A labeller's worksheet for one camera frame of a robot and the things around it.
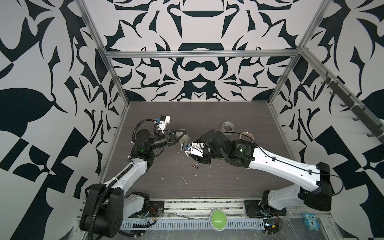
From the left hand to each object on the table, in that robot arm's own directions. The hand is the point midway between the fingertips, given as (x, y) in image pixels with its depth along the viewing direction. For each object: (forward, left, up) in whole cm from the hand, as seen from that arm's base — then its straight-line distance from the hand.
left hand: (188, 131), depth 69 cm
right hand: (-6, -2, -3) cm, 7 cm away
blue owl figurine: (-34, -56, -27) cm, 70 cm away
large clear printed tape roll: (+21, -27, -29) cm, 45 cm away
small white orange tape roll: (+15, -39, -27) cm, 49 cm away
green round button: (-31, -13, -27) cm, 43 cm away
